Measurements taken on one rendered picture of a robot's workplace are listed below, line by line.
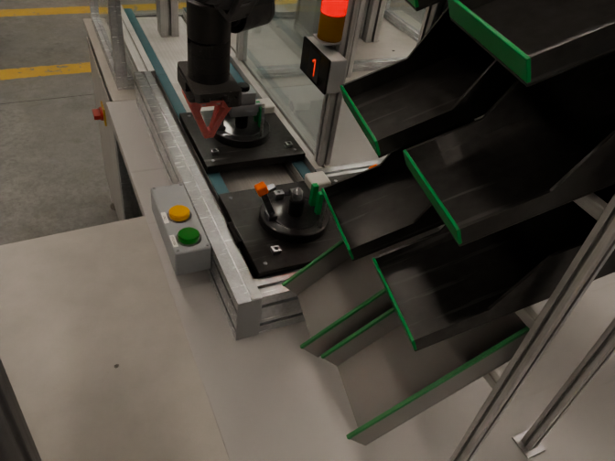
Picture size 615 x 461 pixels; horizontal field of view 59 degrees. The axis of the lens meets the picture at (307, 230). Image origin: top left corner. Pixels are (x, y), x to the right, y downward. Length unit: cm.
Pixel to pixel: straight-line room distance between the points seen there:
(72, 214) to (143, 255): 152
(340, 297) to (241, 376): 23
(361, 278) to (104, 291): 51
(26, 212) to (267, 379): 192
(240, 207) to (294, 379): 36
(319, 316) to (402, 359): 16
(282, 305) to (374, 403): 29
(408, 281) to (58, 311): 66
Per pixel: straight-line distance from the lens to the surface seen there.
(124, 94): 174
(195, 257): 104
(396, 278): 69
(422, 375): 76
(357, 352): 83
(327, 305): 87
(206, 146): 129
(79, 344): 104
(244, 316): 97
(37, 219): 267
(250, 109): 130
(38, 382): 101
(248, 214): 109
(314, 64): 115
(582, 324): 128
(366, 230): 73
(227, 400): 94
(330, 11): 110
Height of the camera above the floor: 166
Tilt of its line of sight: 40 degrees down
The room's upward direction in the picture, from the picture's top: 10 degrees clockwise
